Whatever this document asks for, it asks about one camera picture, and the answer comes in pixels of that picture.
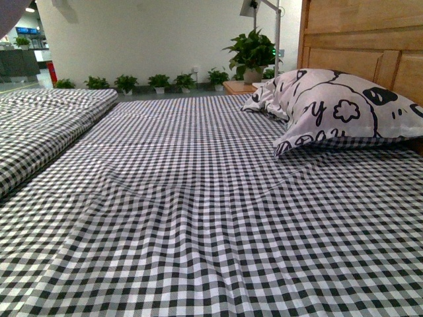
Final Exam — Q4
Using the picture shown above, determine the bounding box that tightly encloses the red fire extinguisher box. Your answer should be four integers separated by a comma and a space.
46, 61, 58, 86

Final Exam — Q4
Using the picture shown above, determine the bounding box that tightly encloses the small potted plant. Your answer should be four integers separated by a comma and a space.
174, 73, 196, 93
148, 74, 170, 94
208, 67, 229, 91
54, 79, 75, 89
114, 75, 138, 96
84, 76, 110, 90

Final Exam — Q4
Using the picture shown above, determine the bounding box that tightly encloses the far wooden nightstand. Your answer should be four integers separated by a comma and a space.
223, 81, 258, 95

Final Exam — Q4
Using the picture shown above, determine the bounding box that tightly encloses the wooden bed headboard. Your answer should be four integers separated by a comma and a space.
297, 1, 422, 112

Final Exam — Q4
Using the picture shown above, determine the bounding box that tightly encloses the folded checkered blanket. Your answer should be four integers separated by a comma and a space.
1, 88, 118, 197

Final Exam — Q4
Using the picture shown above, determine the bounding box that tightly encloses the potted plant on counter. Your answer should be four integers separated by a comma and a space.
15, 36, 31, 51

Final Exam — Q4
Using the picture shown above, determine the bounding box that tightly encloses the large potted green plant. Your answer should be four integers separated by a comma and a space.
224, 30, 278, 84

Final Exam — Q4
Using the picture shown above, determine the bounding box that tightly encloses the white cartoon print pillow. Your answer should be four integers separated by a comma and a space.
241, 69, 422, 157

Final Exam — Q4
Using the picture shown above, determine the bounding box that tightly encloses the black white checkered bed sheet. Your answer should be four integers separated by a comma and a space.
1, 96, 422, 316

